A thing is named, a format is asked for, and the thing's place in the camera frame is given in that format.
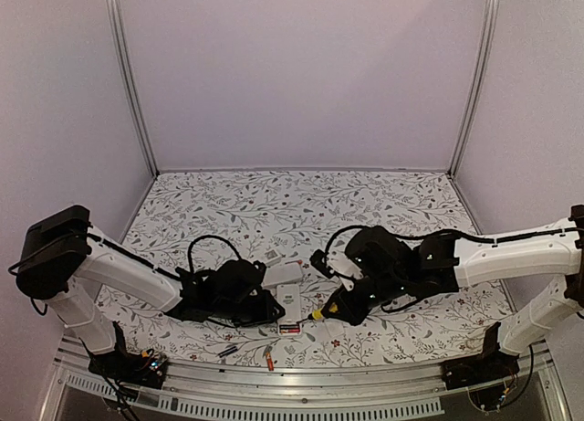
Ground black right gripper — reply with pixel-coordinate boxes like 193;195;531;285
320;271;407;328

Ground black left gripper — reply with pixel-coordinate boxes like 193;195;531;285
213;291;286;330

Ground small white remote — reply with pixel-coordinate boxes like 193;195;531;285
276;284;302;337

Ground yellow handled screwdriver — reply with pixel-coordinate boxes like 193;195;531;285
303;310;324;321

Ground white remote control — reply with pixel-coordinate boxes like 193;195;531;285
262;262;303;289

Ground long white remote with buttons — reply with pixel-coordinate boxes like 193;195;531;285
265;249;282;262

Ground white battery cover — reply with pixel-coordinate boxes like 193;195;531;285
325;321;345;339

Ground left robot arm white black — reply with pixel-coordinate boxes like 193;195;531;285
8;205;285;379

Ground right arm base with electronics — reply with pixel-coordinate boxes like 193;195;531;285
440;322;519;412

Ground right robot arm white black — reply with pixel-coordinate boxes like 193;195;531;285
310;205;583;381

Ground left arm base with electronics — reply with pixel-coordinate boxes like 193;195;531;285
89;322;168;389

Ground red purple batteries in remote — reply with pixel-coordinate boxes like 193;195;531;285
277;322;301;335

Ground floral patterned table mat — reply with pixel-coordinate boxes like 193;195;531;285
97;171;512;368

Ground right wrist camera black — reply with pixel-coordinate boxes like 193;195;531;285
309;249;361;291

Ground right aluminium frame post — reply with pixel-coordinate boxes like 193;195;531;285
448;0;500;180

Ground aluminium frame post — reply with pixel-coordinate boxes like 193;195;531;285
448;0;500;180
106;0;160;179

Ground left aluminium frame post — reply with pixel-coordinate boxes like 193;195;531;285
106;0;160;179

